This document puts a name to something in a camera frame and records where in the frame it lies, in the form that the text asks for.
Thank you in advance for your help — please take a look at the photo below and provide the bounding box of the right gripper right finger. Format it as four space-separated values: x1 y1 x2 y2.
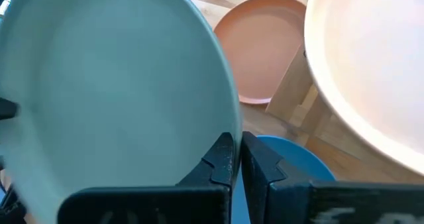
241 131 424 224

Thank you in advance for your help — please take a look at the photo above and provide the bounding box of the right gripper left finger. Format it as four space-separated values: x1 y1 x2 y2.
58 133 237 224

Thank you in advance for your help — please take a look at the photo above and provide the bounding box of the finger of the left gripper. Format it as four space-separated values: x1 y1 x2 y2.
0 97 19 121

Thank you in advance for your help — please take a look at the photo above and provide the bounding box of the blue plate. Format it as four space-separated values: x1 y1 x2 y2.
231 135 337 224

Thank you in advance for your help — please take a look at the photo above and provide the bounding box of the cream plate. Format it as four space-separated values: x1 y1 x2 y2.
303 0 424 177

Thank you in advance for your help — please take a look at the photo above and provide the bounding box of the pink plate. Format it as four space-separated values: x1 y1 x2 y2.
213 0 307 105

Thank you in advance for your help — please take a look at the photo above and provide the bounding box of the wooden slatted shelf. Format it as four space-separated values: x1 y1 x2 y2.
264 42 352 145

